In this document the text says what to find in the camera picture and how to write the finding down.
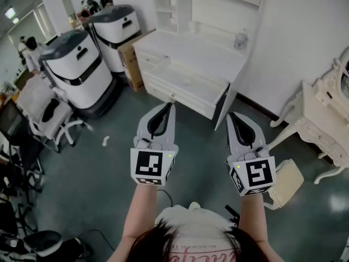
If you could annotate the black mesh office chair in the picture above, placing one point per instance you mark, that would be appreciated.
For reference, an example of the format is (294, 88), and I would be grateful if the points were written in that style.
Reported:
(12, 124)

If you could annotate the cream ornate stool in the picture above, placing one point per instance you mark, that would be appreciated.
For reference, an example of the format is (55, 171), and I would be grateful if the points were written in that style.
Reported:
(289, 181)

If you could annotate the white drawer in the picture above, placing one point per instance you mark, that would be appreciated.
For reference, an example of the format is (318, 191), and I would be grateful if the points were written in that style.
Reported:
(196, 87)

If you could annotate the black belt device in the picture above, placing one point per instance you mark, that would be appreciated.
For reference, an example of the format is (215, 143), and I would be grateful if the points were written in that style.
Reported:
(232, 213)

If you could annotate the crumpled white paper scrap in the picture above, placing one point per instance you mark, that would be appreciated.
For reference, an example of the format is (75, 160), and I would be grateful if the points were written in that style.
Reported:
(105, 140)

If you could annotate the patterned glass jar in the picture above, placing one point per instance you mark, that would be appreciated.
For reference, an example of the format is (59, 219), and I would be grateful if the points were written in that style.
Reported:
(240, 41)

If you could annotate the brown cardboard box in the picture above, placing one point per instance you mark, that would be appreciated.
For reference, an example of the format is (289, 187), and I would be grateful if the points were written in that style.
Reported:
(132, 64)

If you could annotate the white office chair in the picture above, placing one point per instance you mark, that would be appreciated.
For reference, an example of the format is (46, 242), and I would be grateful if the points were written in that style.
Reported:
(38, 100)

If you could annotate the person's left forearm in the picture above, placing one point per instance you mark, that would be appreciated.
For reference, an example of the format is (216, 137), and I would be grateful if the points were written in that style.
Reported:
(139, 209)

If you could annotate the large white service robot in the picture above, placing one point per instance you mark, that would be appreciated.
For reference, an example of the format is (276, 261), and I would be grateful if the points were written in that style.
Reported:
(117, 29)
(79, 75)

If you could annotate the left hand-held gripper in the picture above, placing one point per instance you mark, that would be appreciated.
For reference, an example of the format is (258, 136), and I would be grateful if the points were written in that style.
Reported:
(148, 165)

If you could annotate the person's right forearm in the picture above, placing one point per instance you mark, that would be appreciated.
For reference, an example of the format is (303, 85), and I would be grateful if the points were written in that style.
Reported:
(252, 217)

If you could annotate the white desk with hutch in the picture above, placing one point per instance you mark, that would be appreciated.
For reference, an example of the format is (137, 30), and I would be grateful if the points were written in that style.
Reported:
(191, 48)

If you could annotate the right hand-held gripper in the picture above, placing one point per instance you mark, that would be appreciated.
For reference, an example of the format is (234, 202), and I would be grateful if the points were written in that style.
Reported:
(257, 173)

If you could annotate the person's white printed shirt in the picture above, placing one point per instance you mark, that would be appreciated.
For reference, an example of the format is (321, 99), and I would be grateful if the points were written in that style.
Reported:
(191, 220)

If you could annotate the cream ornate dressing table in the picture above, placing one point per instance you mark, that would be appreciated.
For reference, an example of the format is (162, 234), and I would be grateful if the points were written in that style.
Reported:
(321, 119)

